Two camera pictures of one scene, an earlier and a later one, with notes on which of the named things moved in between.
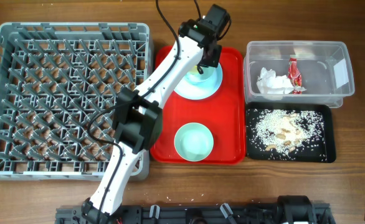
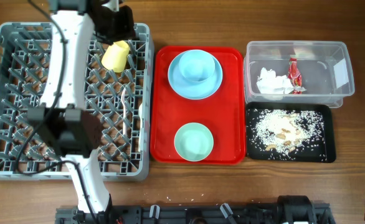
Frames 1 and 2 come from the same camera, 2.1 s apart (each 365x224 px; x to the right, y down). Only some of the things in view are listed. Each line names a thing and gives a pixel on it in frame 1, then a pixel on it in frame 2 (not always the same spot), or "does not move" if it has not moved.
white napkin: [269, 83] does not move
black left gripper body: [214, 58] -> [115, 25]
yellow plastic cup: [194, 70] -> [114, 57]
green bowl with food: [194, 142] does not move
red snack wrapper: [294, 74] does not move
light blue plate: [197, 86] does not move
